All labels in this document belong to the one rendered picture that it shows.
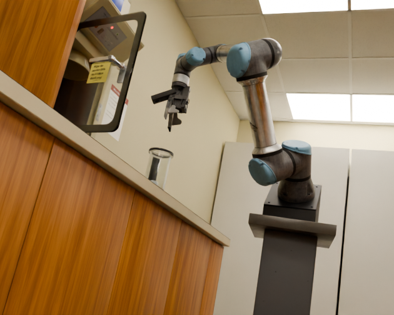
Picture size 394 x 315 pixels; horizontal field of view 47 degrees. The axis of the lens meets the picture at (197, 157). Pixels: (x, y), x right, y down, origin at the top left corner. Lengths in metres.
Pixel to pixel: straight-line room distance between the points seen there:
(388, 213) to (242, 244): 1.31
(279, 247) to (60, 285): 0.87
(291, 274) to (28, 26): 1.25
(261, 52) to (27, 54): 0.79
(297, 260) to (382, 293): 2.47
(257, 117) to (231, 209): 2.81
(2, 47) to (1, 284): 0.84
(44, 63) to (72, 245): 0.57
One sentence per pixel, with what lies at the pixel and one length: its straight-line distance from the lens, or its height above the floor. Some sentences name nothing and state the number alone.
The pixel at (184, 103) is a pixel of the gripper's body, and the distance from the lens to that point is 2.01.
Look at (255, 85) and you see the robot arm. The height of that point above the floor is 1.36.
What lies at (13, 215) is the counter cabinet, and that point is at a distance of 1.06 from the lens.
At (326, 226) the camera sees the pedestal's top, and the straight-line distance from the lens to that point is 1.73.
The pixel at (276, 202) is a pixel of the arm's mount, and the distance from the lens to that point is 1.86.
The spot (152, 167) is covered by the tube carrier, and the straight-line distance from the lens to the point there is 1.90.
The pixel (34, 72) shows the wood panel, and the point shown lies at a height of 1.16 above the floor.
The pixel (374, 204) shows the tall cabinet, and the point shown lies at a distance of 4.31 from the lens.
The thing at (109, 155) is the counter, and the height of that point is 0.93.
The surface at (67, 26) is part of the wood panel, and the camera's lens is 1.52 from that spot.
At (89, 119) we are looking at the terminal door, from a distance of 1.36.
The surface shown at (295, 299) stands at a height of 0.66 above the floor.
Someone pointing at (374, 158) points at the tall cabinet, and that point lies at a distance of 4.44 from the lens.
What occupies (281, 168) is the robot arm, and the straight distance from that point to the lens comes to 1.72.
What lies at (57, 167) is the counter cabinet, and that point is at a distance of 1.15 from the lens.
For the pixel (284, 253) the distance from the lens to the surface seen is 1.77.
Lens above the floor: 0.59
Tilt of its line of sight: 17 degrees up
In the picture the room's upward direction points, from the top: 11 degrees clockwise
